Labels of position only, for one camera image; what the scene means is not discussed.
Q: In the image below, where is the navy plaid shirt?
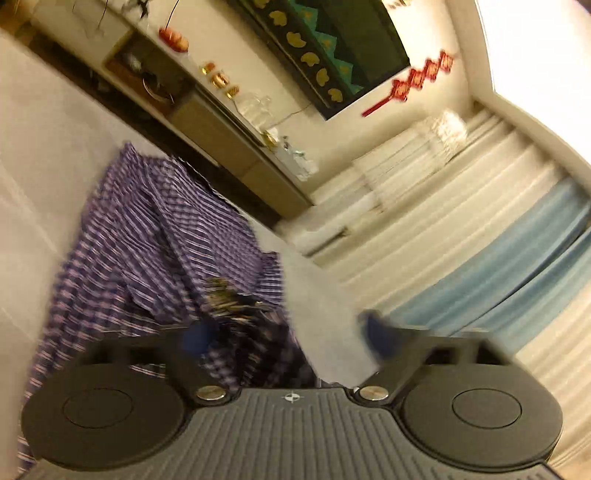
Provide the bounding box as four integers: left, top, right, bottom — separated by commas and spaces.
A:
16, 141, 325, 476

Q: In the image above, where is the blue curtain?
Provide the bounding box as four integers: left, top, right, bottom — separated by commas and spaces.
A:
387, 179, 590, 353

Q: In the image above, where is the cream window curtain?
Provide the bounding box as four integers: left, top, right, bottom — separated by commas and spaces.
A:
276, 110, 590, 479

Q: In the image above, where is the white storage box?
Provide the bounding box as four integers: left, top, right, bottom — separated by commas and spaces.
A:
279, 138, 318, 182

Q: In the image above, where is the glass cups group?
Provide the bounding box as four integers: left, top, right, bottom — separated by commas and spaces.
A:
235, 92, 273, 130

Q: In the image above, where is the red chinese knot decoration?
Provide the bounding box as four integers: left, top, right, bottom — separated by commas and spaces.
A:
362, 50, 458, 118

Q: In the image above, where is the golden burger ornament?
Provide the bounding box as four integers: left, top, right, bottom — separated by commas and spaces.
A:
211, 72, 229, 89

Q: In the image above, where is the long grey tv cabinet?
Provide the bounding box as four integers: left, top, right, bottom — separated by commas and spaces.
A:
32, 1, 311, 219

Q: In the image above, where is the red fruit plate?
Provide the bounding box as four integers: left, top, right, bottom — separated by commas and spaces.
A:
158, 27, 189, 53

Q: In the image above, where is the dark framed wall painting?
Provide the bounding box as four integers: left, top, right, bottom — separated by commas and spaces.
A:
229, 0, 410, 120

